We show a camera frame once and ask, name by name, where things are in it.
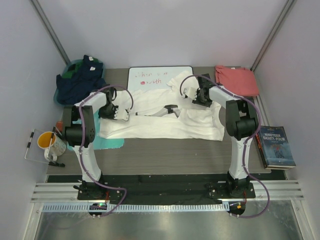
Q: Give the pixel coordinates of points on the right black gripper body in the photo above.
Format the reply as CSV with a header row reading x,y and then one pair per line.
x,y
202,101

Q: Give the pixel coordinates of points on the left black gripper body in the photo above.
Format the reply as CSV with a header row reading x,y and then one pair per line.
x,y
107,111

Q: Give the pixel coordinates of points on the white printed t-shirt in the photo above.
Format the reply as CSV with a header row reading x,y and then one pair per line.
x,y
165,114

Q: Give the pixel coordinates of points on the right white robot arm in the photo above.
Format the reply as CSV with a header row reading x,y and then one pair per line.
x,y
241,122

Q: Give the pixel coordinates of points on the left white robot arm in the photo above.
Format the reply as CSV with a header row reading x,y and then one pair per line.
x,y
79,130

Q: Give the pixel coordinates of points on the teal cutting board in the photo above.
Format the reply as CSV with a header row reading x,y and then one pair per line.
x,y
101,143

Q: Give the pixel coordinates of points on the folded pink t-shirt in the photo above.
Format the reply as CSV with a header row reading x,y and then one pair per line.
x,y
241,81

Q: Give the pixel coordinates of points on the navy blue t-shirt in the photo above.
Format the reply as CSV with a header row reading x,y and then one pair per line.
x,y
80,85

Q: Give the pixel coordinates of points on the white dry-erase board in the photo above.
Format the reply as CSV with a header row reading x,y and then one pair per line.
x,y
153,77

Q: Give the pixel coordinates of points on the small brown red object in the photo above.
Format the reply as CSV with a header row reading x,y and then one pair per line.
x,y
59,125

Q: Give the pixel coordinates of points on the green t-shirt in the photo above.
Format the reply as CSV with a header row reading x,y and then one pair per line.
x,y
72,69

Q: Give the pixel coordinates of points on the teal laundry basket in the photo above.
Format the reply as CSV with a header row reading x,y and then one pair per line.
x,y
62,98

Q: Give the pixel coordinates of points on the white mug orange inside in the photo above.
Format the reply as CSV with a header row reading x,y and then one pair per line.
x,y
52,145

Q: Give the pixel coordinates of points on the black marker pen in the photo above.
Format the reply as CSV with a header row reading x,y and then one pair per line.
x,y
56,164

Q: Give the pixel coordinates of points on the clear acrylic sheet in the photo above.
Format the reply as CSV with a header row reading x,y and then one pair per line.
x,y
33,152

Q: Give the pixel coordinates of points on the Nineteen Eighty-Four book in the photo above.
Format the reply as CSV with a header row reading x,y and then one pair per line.
x,y
274,148

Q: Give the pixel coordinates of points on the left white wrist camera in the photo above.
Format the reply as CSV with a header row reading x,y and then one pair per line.
x,y
122,115

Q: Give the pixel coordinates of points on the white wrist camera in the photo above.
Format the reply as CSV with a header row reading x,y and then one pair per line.
x,y
190,92
122,115

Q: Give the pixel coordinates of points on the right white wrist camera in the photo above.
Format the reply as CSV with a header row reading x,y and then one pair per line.
x,y
190,92

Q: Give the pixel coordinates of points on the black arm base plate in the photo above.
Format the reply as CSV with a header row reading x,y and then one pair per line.
x,y
124,180

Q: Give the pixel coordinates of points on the white slotted cable duct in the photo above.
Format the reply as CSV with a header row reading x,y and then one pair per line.
x,y
90,207

